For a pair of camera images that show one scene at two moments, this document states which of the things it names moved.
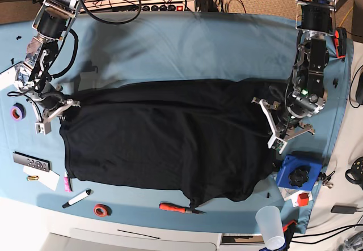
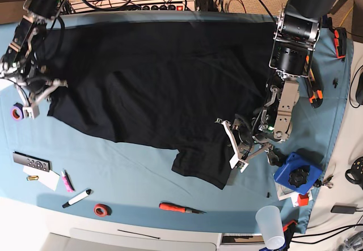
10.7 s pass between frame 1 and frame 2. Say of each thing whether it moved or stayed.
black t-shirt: moved
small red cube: stayed
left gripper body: moved
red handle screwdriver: stayed
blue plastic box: stayed
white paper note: stayed
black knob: stayed
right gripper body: moved
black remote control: stayed
